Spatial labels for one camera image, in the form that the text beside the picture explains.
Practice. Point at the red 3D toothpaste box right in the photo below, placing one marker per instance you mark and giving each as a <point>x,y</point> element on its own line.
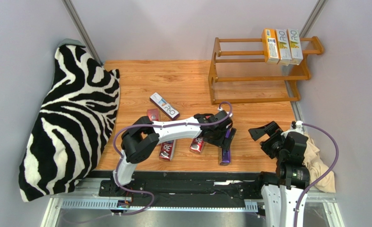
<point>197,145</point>

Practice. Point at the small red toothpaste box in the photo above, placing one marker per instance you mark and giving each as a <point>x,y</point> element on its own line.
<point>153,114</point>

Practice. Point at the red 3d toothpaste box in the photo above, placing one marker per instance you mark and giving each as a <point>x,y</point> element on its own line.
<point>166,151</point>
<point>197,145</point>

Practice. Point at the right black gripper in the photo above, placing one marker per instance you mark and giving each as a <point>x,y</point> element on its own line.
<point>268,137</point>

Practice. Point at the orange wooden shelf rack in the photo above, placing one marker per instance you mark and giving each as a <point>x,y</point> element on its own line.
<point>239,74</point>

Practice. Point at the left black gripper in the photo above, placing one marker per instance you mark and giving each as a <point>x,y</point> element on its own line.
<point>223,142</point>

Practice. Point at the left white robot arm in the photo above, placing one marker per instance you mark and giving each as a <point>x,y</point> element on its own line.
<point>140,139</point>

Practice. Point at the purple white R.O.C.S. toothpaste box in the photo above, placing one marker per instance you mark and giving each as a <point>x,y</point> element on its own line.
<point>164,106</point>

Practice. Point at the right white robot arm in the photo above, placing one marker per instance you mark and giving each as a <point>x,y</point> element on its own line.
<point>284,192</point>

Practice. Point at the red 3D toothpaste box left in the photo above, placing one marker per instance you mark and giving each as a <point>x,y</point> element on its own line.
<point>166,151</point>

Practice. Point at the zebra pattern cushion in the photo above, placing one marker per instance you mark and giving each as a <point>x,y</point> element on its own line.
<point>74,124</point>

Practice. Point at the silver yellow R.O.C.S. toothpaste box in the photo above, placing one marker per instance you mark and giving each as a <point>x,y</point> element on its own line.
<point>283,47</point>

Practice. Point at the beige crumpled cloth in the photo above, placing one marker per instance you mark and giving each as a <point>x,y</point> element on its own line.
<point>317,168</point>

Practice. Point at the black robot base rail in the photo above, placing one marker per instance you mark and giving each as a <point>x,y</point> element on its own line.
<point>178,190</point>

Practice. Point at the orange white R.O.C.S. toothpaste box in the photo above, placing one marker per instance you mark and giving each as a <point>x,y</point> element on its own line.
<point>295,46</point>

